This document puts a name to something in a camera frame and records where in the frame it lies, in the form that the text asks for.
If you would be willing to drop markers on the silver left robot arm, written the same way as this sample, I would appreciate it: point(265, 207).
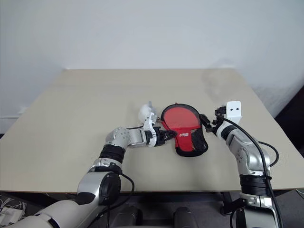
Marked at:
point(133, 137)

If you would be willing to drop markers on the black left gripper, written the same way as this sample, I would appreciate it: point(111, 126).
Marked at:
point(159, 139)

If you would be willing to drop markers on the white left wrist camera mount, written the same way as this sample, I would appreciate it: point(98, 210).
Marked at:
point(148, 120)

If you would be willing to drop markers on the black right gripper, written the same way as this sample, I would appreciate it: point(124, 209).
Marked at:
point(219, 115)

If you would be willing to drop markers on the red table tennis paddle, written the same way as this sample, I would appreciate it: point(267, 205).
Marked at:
point(178, 118)

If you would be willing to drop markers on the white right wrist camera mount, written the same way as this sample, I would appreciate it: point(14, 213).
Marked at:
point(234, 110)

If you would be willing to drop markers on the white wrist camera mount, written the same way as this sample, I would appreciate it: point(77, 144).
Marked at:
point(148, 120)
point(234, 110)

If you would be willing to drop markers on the red black paddle case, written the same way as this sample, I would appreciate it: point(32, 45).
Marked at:
point(190, 142)

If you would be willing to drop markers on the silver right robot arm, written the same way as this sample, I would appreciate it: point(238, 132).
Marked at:
point(247, 154)

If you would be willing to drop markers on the dark rounded shape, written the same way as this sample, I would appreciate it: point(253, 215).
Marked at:
point(129, 217)
point(185, 218)

